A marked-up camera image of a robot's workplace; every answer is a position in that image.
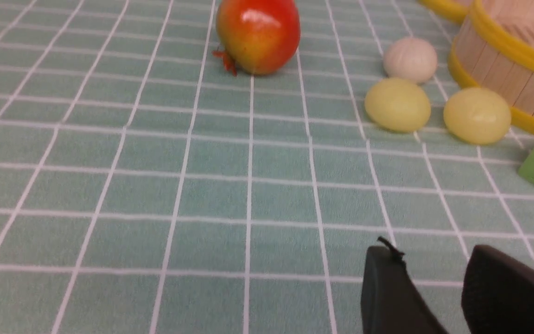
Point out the red yellow pomegranate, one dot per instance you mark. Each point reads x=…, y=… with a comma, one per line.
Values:
x=259, y=36

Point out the green checkered tablecloth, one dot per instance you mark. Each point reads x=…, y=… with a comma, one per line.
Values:
x=143, y=190

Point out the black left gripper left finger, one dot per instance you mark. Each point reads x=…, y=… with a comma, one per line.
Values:
x=390, y=302

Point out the bamboo steamer tray yellow rims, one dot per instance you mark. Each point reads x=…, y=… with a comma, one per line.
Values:
x=494, y=48

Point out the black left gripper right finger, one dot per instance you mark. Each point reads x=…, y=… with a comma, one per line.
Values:
x=498, y=293

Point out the woven steamer lid yellow rim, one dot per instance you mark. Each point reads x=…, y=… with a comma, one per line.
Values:
x=452, y=10

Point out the white bun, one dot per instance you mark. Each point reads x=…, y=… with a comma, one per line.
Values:
x=410, y=58

